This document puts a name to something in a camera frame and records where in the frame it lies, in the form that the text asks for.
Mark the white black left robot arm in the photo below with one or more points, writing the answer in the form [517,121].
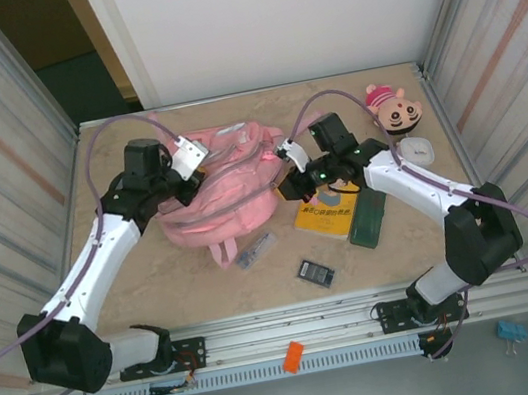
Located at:
[100,250]

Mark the white plastic container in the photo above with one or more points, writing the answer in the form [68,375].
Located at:
[417,151]

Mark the black battery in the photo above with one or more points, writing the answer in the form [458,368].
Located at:
[316,273]

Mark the yellow book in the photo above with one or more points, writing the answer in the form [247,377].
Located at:
[320,218]

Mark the orange plastic block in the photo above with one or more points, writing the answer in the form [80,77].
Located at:
[292,356]

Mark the clear plastic pen box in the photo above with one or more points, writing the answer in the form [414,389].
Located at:
[255,251]

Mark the pink plush doll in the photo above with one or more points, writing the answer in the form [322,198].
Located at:
[399,114]

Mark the beige door frame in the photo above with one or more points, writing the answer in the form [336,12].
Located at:
[94,28]

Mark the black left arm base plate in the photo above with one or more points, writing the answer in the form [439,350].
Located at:
[193,351]

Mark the blue binder clip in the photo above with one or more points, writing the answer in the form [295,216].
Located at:
[510,331]

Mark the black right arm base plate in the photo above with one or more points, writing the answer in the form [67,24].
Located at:
[390,315]

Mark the aluminium frame rail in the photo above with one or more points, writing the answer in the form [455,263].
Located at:
[291,327]

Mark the green translucent pencil case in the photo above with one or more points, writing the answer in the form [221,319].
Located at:
[369,220]

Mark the pink backpack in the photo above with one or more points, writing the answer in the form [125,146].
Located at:
[233,197]

